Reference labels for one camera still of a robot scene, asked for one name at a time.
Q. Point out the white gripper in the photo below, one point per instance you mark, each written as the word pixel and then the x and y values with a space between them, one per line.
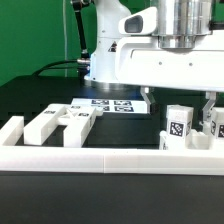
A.
pixel 176 47

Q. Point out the white chair back piece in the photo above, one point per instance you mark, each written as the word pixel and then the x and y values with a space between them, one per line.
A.
pixel 77 120

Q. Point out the white chair seat piece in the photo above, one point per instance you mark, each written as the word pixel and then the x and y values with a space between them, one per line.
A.
pixel 193 141

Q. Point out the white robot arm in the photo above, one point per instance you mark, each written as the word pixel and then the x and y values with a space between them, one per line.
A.
pixel 109 13

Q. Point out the white marker sheet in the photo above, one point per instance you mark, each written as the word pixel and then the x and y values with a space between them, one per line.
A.
pixel 114 106

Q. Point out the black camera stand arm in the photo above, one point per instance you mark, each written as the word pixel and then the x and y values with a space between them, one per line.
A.
pixel 78 5

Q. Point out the white U-shaped fence frame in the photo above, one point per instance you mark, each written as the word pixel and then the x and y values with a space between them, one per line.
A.
pixel 95 160

